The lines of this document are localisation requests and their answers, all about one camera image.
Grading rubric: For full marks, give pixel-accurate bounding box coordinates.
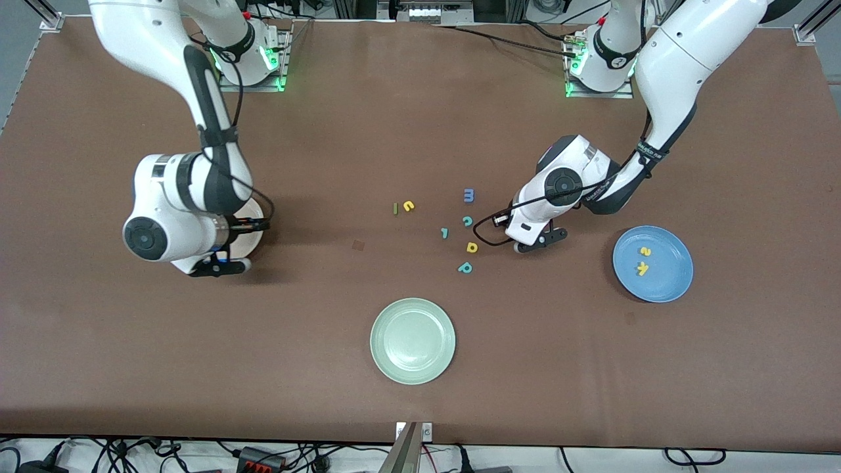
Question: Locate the aluminium frame corner profile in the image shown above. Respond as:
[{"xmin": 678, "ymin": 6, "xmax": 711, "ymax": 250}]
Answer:
[
  {"xmin": 25, "ymin": 0, "xmax": 64, "ymax": 34},
  {"xmin": 793, "ymin": 0, "xmax": 841, "ymax": 45}
]

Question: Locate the beige round plate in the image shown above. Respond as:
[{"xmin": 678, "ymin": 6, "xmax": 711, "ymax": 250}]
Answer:
[{"xmin": 231, "ymin": 197, "xmax": 265, "ymax": 260}]

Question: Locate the blue round plate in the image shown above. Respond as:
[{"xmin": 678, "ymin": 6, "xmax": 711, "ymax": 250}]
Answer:
[{"xmin": 612, "ymin": 225, "xmax": 694, "ymax": 304}]

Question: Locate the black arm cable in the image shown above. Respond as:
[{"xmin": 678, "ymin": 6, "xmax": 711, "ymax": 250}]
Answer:
[
  {"xmin": 191, "ymin": 36, "xmax": 275, "ymax": 231},
  {"xmin": 472, "ymin": 184, "xmax": 615, "ymax": 248}
]

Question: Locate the grey metal camera post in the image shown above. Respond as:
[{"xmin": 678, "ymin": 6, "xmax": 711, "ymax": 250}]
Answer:
[{"xmin": 380, "ymin": 422, "xmax": 421, "ymax": 473}]

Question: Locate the silver connector box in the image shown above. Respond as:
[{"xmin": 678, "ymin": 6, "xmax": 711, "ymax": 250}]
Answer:
[{"xmin": 407, "ymin": 4, "xmax": 462, "ymax": 25}]

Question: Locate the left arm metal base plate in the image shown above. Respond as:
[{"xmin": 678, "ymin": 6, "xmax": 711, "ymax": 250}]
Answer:
[{"xmin": 565, "ymin": 39, "xmax": 635, "ymax": 100}]

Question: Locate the thin black table cable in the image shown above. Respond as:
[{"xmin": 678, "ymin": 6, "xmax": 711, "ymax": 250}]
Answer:
[{"xmin": 516, "ymin": 20, "xmax": 579, "ymax": 44}]

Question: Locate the black looped floor cable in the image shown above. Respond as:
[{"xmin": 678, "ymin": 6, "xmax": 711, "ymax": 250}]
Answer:
[{"xmin": 663, "ymin": 447, "xmax": 727, "ymax": 466}]

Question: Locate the black ribbed table cable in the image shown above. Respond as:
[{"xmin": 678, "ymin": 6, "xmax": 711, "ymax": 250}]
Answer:
[{"xmin": 430, "ymin": 24, "xmax": 580, "ymax": 58}]

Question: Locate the black red power strip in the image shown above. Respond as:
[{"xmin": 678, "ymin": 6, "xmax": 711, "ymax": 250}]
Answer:
[{"xmin": 237, "ymin": 447, "xmax": 287, "ymax": 473}]

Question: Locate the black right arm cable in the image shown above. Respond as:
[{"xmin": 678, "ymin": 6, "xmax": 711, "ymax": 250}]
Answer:
[{"xmin": 191, "ymin": 36, "xmax": 275, "ymax": 231}]

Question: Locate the pale green round plate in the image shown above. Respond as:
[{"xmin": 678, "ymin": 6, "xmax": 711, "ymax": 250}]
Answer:
[{"xmin": 370, "ymin": 298, "xmax": 457, "ymax": 386}]

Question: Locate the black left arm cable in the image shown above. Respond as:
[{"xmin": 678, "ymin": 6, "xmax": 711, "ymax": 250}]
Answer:
[{"xmin": 472, "ymin": 184, "xmax": 615, "ymax": 248}]

